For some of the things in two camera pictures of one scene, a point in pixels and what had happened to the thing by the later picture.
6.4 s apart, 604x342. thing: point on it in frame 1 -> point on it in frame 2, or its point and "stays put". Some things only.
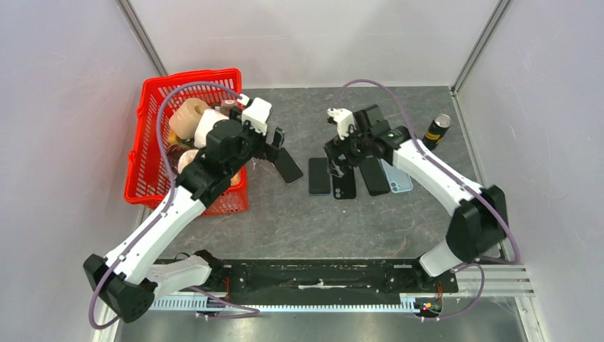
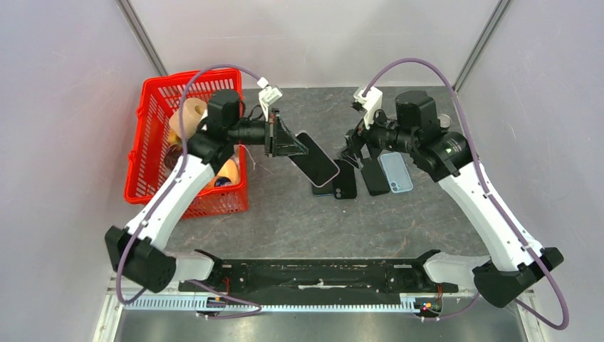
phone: x=287 y=167 -> x=315 y=164
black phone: x=345 y=187 stays put
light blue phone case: x=399 y=181 stays put
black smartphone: x=374 y=176 stays put
